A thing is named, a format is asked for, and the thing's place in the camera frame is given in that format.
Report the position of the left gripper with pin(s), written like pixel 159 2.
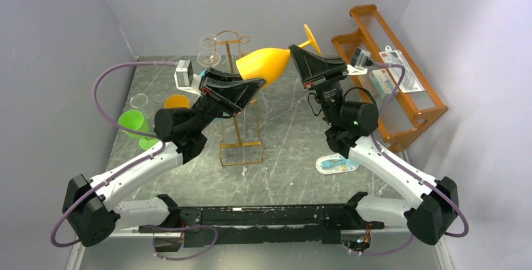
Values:
pixel 236 94

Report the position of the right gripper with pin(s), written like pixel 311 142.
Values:
pixel 324 79

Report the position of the clear wine glass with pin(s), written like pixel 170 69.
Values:
pixel 208 42
pixel 208 58

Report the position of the orange plastic goblet front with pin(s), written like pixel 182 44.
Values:
pixel 266 63

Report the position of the orange plastic goblet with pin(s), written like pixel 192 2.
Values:
pixel 177 101
pixel 266 63

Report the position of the green plastic goblet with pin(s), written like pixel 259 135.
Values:
pixel 136 121

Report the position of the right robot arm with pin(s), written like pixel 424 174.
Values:
pixel 429 206

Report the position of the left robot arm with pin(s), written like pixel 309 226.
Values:
pixel 98 206

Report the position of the small teal box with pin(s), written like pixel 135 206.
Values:
pixel 383 82

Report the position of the orange wooden shelf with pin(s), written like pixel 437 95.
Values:
pixel 412 104

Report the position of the toothbrush blister pack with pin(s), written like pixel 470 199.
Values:
pixel 335 164

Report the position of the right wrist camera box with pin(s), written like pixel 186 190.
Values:
pixel 361 62

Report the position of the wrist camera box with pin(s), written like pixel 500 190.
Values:
pixel 183 75
pixel 361 62

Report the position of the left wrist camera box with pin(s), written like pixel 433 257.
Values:
pixel 183 75

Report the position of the gold wire wine glass rack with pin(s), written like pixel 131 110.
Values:
pixel 237 147

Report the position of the clear glass by wall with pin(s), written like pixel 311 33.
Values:
pixel 139 101

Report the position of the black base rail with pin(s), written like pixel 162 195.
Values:
pixel 325 223

